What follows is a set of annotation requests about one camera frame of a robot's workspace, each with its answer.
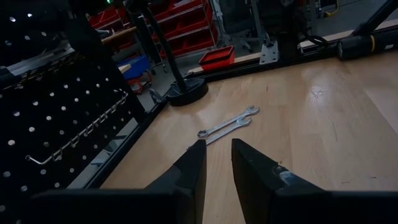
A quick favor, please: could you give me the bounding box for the small silver combination wrench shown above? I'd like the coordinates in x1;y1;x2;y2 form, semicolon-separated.
186;116;252;147

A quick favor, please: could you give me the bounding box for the yellow cable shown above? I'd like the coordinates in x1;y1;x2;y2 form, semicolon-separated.
323;0;340;18

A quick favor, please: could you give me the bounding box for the rack with red bins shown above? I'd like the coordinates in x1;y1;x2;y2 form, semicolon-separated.
88;0;218;60

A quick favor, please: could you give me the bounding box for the blue storage bin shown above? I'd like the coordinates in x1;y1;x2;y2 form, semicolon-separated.
116;54;152;80

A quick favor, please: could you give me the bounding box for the flat red tray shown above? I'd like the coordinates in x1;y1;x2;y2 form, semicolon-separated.
198;45;236;72

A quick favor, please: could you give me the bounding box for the silver metal corner bracket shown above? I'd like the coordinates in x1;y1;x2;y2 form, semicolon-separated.
259;39;280;65

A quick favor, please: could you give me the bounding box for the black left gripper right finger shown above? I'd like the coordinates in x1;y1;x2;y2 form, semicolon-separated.
231;138;398;224

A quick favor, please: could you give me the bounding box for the large silver combination wrench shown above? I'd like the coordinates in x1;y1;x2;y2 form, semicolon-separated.
197;105;261;139

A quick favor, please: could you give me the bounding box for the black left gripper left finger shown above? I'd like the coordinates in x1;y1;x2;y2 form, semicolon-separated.
30;139;208;224

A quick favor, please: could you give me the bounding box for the black pegboard stand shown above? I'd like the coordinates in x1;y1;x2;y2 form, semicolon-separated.
0;0;147;224

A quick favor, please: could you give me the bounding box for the black gooseneck magnifier lamp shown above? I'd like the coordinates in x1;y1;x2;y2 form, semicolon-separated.
136;0;209;106

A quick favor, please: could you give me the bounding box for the black cylinder with yellow band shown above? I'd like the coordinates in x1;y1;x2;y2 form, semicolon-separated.
337;27;398;62

